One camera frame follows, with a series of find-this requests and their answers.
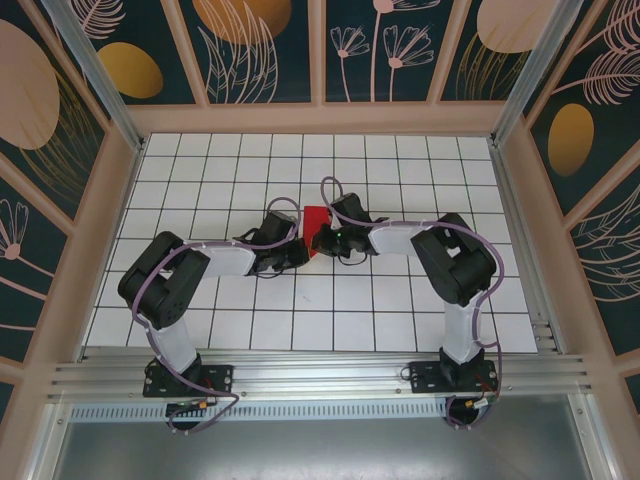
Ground red cloth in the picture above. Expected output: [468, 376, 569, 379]
[303, 204, 331, 261]

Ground grey metal sheet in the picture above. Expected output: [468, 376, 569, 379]
[47, 419, 601, 480]

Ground small circuit board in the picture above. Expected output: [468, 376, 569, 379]
[164, 398, 219, 415]

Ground yellow power connector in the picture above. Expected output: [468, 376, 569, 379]
[464, 394, 501, 412]

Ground feather and golden oval panel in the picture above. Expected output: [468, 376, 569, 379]
[522, 0, 640, 219]

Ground pink disc and fronds panel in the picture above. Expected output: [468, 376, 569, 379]
[437, 0, 551, 104]

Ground wall panel with flower drawings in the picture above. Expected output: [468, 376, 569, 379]
[310, 0, 444, 106]

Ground long aluminium frame rail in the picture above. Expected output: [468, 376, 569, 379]
[47, 349, 596, 402]

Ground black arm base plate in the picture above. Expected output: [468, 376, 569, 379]
[408, 359, 499, 396]
[143, 363, 235, 399]

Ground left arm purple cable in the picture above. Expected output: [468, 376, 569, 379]
[130, 197, 302, 436]

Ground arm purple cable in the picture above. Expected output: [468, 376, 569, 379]
[319, 175, 506, 431]
[130, 197, 302, 436]

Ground aluminium side rail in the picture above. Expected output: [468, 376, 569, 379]
[489, 142, 566, 357]

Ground slotted grey cable duct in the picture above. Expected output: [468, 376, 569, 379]
[67, 403, 451, 424]

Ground wall panel with leaf drawing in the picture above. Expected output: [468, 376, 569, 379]
[162, 0, 321, 106]

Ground wall panel with golden oval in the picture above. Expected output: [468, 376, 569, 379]
[59, 0, 207, 107]

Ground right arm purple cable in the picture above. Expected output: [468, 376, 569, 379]
[319, 175, 506, 431]

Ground aluminium corner post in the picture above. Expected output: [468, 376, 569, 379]
[492, 0, 594, 146]
[39, 0, 149, 154]

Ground wall panel with single flower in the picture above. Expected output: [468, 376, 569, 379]
[0, 149, 76, 369]

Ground wall panel with fern drawing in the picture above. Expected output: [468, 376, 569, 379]
[562, 179, 640, 361]

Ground large pink disc wall panel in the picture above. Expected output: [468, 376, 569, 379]
[0, 0, 112, 226]

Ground aluminium frame bar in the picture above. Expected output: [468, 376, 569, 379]
[569, 394, 619, 480]
[27, 399, 69, 480]

